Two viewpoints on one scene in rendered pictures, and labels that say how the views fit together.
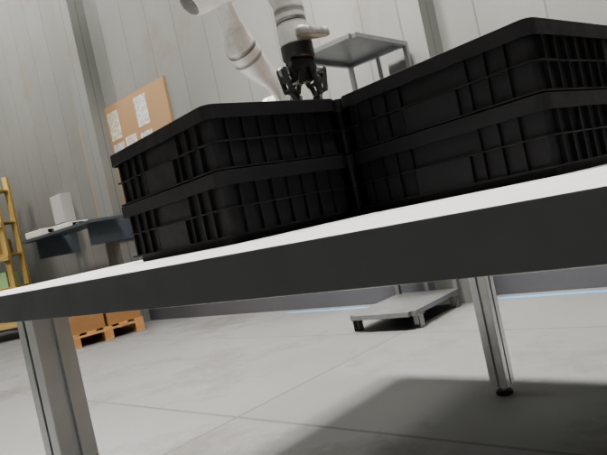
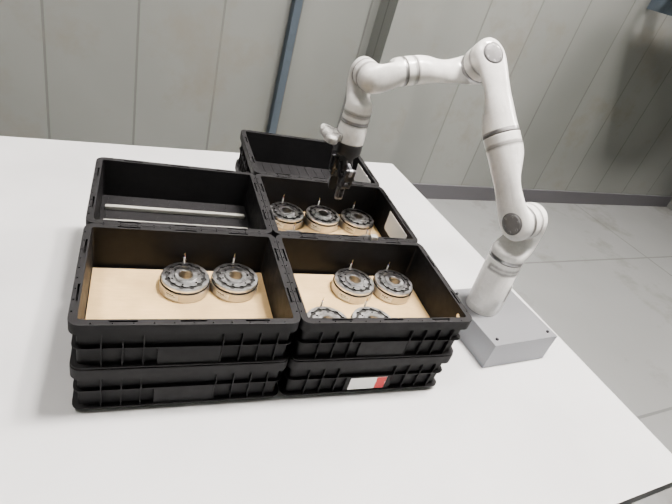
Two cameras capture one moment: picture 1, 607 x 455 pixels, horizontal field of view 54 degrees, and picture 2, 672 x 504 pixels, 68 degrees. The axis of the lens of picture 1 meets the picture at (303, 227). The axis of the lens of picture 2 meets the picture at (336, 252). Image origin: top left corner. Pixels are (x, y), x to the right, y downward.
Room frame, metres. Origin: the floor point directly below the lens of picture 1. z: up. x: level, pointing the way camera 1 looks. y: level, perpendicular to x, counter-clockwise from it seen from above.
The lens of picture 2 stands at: (1.74, -1.27, 1.57)
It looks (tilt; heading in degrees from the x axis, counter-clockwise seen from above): 33 degrees down; 104
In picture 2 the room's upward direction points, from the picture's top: 18 degrees clockwise
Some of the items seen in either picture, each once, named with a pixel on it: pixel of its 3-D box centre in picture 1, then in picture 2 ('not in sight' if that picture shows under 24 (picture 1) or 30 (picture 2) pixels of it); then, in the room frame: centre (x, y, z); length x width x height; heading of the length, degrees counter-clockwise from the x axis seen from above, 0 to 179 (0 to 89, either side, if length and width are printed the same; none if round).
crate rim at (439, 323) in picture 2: not in sight; (369, 280); (1.60, -0.33, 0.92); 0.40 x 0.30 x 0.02; 40
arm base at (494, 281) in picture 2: not in sight; (493, 282); (1.88, 0.00, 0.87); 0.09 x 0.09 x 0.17; 48
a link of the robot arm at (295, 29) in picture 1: (298, 29); (345, 128); (1.37, -0.08, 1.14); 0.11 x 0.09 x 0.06; 41
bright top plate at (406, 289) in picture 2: not in sight; (393, 282); (1.64, -0.21, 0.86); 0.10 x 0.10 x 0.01
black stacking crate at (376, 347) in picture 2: not in sight; (363, 297); (1.60, -0.33, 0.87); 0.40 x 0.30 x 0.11; 40
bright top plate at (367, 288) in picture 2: not in sight; (354, 281); (1.56, -0.28, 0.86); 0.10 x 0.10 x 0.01
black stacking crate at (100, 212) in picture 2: (475, 97); (180, 215); (1.10, -0.36, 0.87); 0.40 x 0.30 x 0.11; 40
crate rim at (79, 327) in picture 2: not in sight; (189, 275); (1.30, -0.59, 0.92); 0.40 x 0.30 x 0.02; 40
